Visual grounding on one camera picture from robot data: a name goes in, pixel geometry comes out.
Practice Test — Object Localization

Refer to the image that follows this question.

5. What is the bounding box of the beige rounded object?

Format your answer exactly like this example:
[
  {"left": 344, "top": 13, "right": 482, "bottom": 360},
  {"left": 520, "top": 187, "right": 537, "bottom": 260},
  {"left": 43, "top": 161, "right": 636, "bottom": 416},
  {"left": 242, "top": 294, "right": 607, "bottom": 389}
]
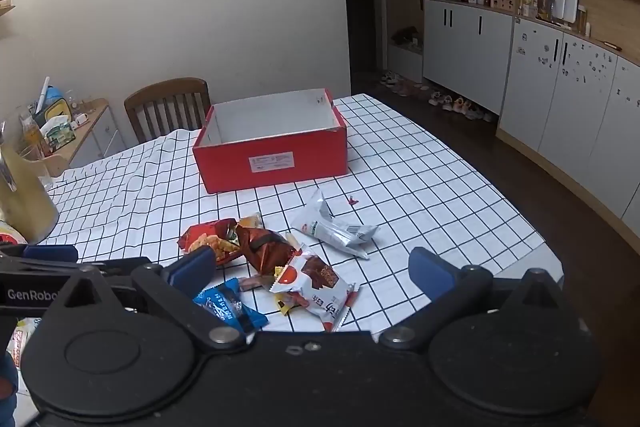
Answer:
[{"left": 0, "top": 142, "right": 61, "bottom": 244}]

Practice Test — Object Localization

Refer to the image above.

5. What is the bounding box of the yellow box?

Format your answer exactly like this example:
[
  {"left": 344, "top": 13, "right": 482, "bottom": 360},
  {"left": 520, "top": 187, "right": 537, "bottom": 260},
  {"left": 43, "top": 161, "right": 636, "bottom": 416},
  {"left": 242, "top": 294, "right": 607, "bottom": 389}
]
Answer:
[{"left": 35, "top": 99, "right": 71, "bottom": 122}]

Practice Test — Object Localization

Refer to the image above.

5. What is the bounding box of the white tall cabinet row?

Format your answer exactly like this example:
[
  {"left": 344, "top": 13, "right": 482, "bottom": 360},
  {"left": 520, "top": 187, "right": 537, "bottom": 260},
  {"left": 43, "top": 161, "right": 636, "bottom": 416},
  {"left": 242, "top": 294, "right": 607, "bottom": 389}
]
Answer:
[{"left": 495, "top": 17, "right": 640, "bottom": 228}]

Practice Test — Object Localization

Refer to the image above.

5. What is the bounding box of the orange bottle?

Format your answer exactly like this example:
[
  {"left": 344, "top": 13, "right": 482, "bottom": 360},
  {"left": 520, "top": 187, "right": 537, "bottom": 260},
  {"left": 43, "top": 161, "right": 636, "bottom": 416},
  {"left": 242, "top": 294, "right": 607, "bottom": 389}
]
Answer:
[{"left": 20, "top": 114, "right": 51, "bottom": 158}]

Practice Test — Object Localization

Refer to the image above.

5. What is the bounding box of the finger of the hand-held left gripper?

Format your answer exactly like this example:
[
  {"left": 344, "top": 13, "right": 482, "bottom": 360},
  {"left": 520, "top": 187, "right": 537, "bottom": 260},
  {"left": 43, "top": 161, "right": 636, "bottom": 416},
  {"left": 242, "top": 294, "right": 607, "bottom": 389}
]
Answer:
[
  {"left": 0, "top": 257, "right": 153, "bottom": 279},
  {"left": 0, "top": 243, "right": 79, "bottom": 264}
]

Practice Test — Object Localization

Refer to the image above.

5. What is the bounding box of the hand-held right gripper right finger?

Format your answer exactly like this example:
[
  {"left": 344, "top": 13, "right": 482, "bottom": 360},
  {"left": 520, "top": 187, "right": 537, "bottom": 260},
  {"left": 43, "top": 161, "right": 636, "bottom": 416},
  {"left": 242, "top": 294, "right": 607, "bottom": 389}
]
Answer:
[{"left": 380, "top": 247, "right": 586, "bottom": 350}]

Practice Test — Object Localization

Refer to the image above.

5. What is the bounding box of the brown orange snack packet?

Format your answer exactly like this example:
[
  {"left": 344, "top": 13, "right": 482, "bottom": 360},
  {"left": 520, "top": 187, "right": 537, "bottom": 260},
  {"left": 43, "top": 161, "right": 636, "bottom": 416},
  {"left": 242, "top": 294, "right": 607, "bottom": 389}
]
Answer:
[{"left": 235, "top": 227, "right": 301, "bottom": 278}]

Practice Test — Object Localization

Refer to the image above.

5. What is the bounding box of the small drawer cabinet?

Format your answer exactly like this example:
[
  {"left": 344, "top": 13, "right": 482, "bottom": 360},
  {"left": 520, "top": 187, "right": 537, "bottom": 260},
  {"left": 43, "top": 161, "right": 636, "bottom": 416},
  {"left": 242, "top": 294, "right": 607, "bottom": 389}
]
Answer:
[{"left": 30, "top": 98, "right": 126, "bottom": 180}]

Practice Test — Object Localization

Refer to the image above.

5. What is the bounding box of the silver snack packet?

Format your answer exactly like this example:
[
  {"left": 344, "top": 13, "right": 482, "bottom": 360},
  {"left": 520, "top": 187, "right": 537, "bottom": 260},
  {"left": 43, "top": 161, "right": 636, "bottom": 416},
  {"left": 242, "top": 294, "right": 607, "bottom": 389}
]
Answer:
[{"left": 291, "top": 188, "right": 381, "bottom": 260}]

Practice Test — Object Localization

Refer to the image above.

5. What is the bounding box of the colourful printed cloth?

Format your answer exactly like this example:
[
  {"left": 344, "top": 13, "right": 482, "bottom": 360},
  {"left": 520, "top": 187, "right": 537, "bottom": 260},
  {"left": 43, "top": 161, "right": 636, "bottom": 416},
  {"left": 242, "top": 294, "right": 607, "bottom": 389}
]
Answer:
[{"left": 6, "top": 317, "right": 43, "bottom": 369}]

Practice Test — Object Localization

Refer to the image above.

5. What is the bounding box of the blue snack packet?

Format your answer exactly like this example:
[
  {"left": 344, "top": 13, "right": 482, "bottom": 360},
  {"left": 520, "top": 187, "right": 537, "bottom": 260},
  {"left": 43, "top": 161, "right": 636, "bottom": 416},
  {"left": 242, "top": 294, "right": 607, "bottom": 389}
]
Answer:
[{"left": 192, "top": 278, "right": 268, "bottom": 335}]

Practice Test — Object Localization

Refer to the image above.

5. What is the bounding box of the wooden chair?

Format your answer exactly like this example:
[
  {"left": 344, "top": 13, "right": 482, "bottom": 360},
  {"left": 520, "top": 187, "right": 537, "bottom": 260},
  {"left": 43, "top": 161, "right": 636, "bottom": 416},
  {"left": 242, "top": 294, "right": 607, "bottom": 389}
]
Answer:
[{"left": 124, "top": 78, "right": 212, "bottom": 145}]

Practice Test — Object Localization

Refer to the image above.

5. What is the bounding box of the red cardboard box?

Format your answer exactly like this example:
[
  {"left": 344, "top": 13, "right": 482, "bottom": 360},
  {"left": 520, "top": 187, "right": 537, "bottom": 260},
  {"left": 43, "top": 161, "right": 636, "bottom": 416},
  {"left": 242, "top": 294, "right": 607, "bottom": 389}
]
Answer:
[{"left": 192, "top": 88, "right": 349, "bottom": 195}]

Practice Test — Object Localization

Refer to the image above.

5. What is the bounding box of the white and red snack packet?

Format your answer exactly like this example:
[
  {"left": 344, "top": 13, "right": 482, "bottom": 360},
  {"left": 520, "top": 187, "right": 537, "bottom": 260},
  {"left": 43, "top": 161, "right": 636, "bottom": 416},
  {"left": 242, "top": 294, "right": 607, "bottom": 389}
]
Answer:
[{"left": 270, "top": 244, "right": 361, "bottom": 333}]

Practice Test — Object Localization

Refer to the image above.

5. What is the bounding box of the red chips packet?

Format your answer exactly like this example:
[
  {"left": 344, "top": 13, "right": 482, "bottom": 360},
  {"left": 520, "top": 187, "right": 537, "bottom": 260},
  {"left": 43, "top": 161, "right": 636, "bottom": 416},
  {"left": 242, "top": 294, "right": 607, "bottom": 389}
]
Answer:
[{"left": 179, "top": 218, "right": 241, "bottom": 265}]

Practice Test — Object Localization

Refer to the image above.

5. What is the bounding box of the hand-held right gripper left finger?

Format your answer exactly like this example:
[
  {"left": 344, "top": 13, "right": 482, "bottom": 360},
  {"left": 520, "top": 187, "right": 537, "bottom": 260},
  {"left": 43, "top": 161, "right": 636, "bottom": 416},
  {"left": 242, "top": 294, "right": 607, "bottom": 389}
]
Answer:
[{"left": 42, "top": 247, "right": 248, "bottom": 350}]

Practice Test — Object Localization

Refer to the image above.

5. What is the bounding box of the dark bag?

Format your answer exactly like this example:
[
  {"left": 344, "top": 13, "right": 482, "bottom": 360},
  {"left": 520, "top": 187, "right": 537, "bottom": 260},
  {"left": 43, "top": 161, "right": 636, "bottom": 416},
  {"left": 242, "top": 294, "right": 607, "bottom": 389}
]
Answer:
[{"left": 391, "top": 27, "right": 421, "bottom": 48}]

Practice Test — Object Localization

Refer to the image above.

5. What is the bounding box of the white shoe bench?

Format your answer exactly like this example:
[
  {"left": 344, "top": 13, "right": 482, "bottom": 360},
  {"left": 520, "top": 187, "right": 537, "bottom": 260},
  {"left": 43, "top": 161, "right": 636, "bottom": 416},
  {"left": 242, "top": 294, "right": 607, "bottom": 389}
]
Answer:
[{"left": 387, "top": 42, "right": 426, "bottom": 82}]

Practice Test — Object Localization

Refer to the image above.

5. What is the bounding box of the row of shoes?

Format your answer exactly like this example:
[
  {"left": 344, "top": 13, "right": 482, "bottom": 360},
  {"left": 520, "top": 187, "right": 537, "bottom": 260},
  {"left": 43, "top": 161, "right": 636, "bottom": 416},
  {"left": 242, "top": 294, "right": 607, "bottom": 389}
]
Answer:
[{"left": 380, "top": 69, "right": 498, "bottom": 122}]

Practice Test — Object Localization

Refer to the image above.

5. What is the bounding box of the green and white tissue pack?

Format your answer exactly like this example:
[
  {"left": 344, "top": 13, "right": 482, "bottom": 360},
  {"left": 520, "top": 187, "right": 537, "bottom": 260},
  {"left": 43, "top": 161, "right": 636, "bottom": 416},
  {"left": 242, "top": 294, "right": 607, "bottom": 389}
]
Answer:
[{"left": 40, "top": 116, "right": 77, "bottom": 152}]

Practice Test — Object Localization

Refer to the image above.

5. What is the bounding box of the white flat appliance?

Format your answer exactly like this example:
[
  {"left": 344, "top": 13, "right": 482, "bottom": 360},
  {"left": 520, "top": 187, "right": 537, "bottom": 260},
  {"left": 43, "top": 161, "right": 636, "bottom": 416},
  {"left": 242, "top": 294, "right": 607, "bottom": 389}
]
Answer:
[{"left": 552, "top": 0, "right": 581, "bottom": 28}]

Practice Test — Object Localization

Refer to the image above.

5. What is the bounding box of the wooden rack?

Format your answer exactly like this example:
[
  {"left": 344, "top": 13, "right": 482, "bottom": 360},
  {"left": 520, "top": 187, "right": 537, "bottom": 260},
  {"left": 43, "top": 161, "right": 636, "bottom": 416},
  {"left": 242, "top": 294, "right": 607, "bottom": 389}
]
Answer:
[{"left": 17, "top": 147, "right": 71, "bottom": 180}]

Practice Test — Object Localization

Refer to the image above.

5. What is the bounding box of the white stick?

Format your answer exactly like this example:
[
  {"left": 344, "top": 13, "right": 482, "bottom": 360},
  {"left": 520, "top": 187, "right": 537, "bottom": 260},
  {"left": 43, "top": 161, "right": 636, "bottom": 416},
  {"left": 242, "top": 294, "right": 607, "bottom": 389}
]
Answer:
[{"left": 36, "top": 77, "right": 51, "bottom": 114}]

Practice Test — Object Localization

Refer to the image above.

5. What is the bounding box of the white lower cabinet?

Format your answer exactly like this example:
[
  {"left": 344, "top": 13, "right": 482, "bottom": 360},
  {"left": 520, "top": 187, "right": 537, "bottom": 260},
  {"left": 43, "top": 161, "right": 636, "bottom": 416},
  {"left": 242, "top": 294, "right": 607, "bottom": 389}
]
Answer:
[{"left": 422, "top": 0, "right": 516, "bottom": 115}]

